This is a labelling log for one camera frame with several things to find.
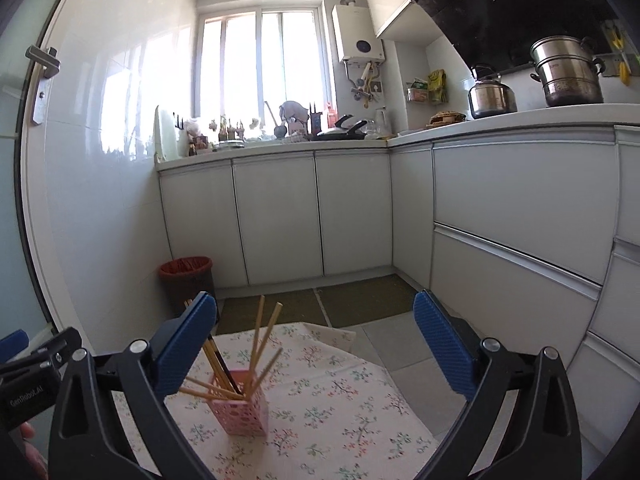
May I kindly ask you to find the white door cabinet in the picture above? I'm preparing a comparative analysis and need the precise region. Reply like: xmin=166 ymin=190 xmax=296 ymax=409
xmin=157 ymin=147 xmax=393 ymax=291

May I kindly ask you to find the steel kettle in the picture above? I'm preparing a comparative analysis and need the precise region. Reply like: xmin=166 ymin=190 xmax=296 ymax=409
xmin=467 ymin=62 xmax=518 ymax=120

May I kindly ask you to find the bunch of wooden chopsticks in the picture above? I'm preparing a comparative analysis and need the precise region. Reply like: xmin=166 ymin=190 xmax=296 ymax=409
xmin=178 ymin=296 xmax=284 ymax=402

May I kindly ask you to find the grey mortar with pestle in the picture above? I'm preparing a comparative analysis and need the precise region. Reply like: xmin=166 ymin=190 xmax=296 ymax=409
xmin=265 ymin=101 xmax=289 ymax=140

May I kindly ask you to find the steel steamer pot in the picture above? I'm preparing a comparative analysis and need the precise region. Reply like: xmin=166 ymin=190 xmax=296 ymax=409
xmin=529 ymin=35 xmax=606 ymax=108

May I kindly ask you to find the pink perforated plastic basket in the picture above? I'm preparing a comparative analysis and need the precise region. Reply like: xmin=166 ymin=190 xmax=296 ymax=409
xmin=210 ymin=369 xmax=268 ymax=437

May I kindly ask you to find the grey cloth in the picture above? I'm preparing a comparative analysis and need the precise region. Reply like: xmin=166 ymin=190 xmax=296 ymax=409
xmin=279 ymin=100 xmax=308 ymax=123

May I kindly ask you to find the red-rimmed trash bin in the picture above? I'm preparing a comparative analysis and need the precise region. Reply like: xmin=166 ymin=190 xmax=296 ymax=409
xmin=159 ymin=256 xmax=216 ymax=321

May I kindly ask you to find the black chopstick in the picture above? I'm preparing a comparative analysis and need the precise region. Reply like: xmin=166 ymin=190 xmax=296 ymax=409
xmin=207 ymin=334 xmax=242 ymax=395

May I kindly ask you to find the woven trivet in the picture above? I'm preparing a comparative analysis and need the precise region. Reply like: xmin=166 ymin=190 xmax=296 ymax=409
xmin=426 ymin=110 xmax=468 ymax=128

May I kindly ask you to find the metal door handle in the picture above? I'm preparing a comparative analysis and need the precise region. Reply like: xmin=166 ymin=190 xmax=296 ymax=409
xmin=25 ymin=45 xmax=62 ymax=127

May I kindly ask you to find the black range hood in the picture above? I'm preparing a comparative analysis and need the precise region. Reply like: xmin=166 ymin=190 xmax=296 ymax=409
xmin=407 ymin=0 xmax=618 ymax=72

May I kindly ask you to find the yellow hanging tool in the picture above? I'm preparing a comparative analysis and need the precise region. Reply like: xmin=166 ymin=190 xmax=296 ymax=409
xmin=602 ymin=20 xmax=633 ymax=86

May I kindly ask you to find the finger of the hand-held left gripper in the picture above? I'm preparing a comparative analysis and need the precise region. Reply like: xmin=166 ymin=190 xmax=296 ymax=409
xmin=0 ymin=329 xmax=29 ymax=363

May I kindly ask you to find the floral tablecloth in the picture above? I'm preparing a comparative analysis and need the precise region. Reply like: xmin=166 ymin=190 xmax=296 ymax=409
xmin=112 ymin=321 xmax=441 ymax=480

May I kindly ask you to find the white drawer cabinet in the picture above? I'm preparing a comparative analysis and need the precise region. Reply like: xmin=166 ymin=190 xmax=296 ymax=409
xmin=387 ymin=125 xmax=640 ymax=461

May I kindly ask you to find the person's left hand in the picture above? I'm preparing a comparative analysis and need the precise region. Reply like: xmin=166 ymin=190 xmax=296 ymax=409
xmin=17 ymin=421 xmax=56 ymax=480

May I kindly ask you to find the frosted glass door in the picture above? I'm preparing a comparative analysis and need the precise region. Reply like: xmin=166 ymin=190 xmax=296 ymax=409
xmin=0 ymin=0 xmax=56 ymax=341

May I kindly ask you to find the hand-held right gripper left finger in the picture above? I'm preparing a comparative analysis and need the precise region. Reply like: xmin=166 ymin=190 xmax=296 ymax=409
xmin=48 ymin=291 xmax=218 ymax=480

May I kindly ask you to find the white cutting board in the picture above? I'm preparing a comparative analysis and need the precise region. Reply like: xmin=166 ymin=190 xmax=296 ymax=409
xmin=152 ymin=105 xmax=188 ymax=161

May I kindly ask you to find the pan with black lid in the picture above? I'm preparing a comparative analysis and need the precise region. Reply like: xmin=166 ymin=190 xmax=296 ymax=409
xmin=315 ymin=115 xmax=368 ymax=142

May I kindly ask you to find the white water heater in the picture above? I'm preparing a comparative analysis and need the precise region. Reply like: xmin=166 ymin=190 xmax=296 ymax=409
xmin=332 ymin=4 xmax=387 ymax=66

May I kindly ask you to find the yellow packet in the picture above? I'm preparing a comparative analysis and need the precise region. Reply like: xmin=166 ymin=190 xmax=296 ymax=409
xmin=427 ymin=69 xmax=448 ymax=106

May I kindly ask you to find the window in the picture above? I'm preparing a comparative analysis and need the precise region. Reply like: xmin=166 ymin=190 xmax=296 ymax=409
xmin=192 ymin=5 xmax=336 ymax=126

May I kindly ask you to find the green floor mat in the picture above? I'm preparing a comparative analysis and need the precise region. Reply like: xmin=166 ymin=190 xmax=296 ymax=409
xmin=315 ymin=274 xmax=418 ymax=328
xmin=215 ymin=287 xmax=328 ymax=336

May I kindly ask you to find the hanging wooden spoon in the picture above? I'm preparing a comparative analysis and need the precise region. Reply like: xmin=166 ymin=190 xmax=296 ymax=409
xmin=362 ymin=62 xmax=376 ymax=108

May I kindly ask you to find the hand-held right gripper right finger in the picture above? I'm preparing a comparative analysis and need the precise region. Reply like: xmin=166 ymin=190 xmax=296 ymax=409
xmin=412 ymin=289 xmax=583 ymax=480

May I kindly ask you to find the clear jug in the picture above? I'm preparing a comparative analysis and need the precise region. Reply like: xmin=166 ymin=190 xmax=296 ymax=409
xmin=372 ymin=106 xmax=393 ymax=138

